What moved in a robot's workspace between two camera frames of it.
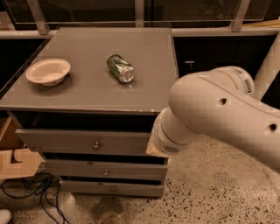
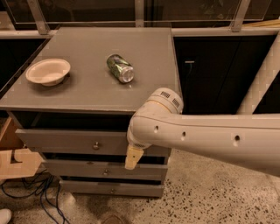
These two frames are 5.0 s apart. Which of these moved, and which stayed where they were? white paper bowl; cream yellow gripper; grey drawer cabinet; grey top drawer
Moved: cream yellow gripper
Stayed: grey drawer cabinet; white paper bowl; grey top drawer
